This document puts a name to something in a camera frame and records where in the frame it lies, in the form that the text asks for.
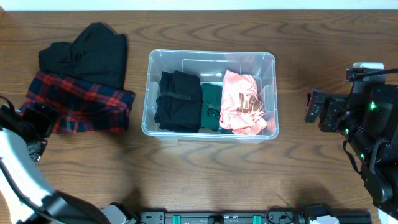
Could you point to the clear plastic storage bin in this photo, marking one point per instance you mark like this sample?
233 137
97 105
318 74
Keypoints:
210 67

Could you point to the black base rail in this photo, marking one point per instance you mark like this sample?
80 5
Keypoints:
310 214

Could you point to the red navy plaid shirt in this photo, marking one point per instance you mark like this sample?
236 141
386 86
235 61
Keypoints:
84 106

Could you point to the pink printed t-shirt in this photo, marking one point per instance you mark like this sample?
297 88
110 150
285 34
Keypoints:
242 111

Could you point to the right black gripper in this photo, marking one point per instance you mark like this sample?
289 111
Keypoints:
328 112

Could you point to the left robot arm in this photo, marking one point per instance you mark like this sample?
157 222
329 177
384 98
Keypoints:
29 196

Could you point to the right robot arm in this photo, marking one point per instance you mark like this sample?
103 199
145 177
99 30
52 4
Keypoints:
368 122

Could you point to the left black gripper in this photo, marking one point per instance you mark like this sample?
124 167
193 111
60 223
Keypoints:
34 121

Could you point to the dark green garment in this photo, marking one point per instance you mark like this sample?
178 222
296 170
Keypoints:
211 108

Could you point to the black taped garment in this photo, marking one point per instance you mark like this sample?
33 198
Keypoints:
179 103

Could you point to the large black garment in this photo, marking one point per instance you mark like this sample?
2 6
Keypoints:
97 55

